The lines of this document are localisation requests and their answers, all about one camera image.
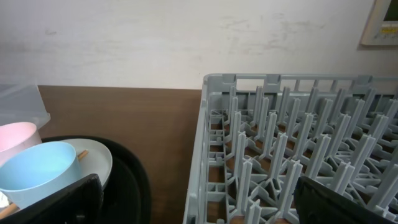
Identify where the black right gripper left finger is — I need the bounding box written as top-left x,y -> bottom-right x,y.
1,174 -> 103,224

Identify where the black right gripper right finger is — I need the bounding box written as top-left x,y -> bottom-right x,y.
294,176 -> 394,224

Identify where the blue plastic cup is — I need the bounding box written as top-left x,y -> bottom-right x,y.
1,141 -> 82,209

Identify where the pink plastic cup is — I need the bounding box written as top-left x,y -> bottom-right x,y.
1,122 -> 42,165

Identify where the grey dishwasher rack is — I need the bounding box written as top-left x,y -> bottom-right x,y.
183,73 -> 397,223

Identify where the round black tray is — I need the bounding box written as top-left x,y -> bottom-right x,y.
43,135 -> 152,224

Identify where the grey round plate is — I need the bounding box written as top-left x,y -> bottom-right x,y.
63,138 -> 113,190

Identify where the wooden chopstick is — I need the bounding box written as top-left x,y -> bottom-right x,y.
0,150 -> 89,219

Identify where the clear plastic bin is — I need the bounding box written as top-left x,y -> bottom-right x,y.
1,83 -> 51,129

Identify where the beige wall control panel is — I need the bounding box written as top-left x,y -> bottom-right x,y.
360,0 -> 397,46

